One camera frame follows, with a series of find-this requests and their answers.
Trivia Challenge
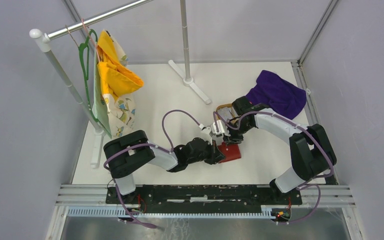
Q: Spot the red card holder wallet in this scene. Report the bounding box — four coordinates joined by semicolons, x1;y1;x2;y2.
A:
217;142;242;164

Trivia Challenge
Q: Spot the purple cloth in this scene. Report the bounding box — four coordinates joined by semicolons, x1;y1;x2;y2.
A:
245;70;307;120

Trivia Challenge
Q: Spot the white cable duct strip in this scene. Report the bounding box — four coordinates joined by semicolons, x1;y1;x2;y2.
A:
67;206;275;220

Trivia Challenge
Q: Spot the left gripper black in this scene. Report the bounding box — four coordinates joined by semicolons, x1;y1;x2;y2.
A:
187;138;226;165

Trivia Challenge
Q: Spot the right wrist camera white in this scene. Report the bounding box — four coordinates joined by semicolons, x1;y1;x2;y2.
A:
210;119;230;137

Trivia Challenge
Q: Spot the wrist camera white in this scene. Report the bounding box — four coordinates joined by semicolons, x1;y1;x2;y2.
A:
199;124;213;145
210;119;230;137

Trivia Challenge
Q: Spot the metal clothes rack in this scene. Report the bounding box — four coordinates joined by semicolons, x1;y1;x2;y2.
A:
28;0;212;169

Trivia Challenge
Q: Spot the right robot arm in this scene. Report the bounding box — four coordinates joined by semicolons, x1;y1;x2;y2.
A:
223;96;337;204

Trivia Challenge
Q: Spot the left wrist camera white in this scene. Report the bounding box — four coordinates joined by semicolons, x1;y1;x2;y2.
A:
199;124;213;145

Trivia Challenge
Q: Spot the green clothes hanger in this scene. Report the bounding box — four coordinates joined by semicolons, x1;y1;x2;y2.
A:
78;36;99;122

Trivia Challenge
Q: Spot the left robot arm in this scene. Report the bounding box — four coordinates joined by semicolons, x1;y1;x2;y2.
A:
103;130;226;204

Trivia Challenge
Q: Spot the yellow dinosaur print garment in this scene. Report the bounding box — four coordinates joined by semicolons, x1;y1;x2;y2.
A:
94;29;144;138

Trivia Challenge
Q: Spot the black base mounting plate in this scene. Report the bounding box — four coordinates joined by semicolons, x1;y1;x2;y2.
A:
122;185;303;214

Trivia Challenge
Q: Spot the oval wooden tray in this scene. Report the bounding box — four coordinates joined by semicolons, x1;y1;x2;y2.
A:
216;103;237;121

